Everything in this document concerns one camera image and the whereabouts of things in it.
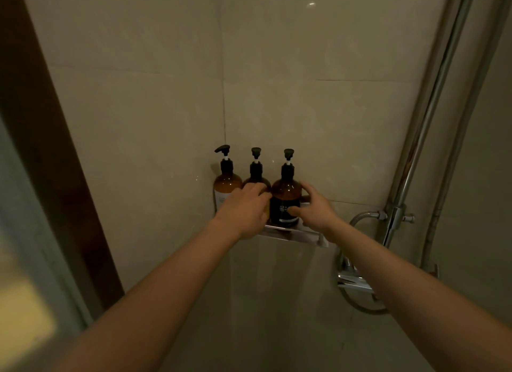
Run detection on person's right hand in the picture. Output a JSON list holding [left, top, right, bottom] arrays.
[[287, 182, 341, 237]]

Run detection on person's left hand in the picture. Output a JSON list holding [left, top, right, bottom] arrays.
[[211, 182, 273, 241]]

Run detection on clear acrylic shower shelf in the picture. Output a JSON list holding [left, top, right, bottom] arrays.
[[255, 201, 330, 249]]

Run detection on person's right forearm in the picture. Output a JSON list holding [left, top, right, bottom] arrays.
[[324, 218, 512, 372]]

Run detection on person's left forearm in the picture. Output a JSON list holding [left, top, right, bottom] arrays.
[[50, 219, 241, 372]]

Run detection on chrome shower mixer valve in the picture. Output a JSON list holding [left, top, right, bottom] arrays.
[[337, 255, 375, 295]]

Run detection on chrome shower riser pipe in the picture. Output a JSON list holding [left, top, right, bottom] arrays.
[[381, 0, 481, 249]]

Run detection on chrome shower mixer and pipes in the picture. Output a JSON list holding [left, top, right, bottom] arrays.
[[337, 0, 512, 316]]

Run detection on frosted glass side panel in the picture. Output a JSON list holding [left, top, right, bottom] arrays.
[[0, 115, 95, 372]]

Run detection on brown wooden door frame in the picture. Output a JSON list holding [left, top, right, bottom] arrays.
[[0, 0, 125, 321]]

